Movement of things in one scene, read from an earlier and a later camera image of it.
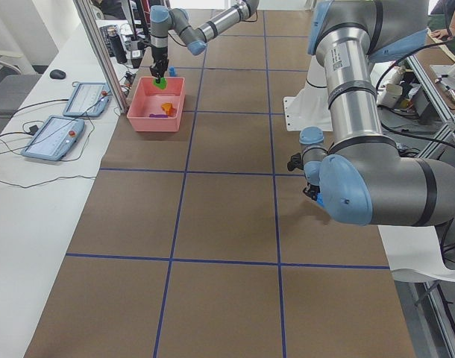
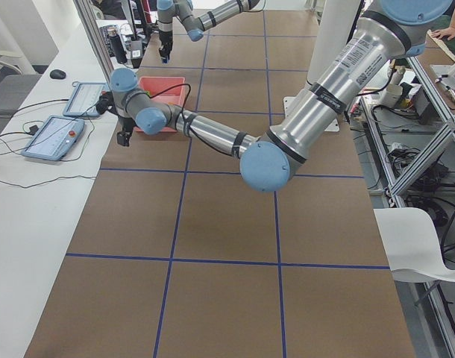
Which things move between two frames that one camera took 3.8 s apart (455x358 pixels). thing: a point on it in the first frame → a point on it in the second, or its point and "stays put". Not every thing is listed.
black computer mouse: [57, 74] stays put
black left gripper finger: [311, 194] → [121, 138]
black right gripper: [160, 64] → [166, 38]
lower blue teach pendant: [54, 139] stays put
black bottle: [117, 45] stays put
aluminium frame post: [87, 13] stays put
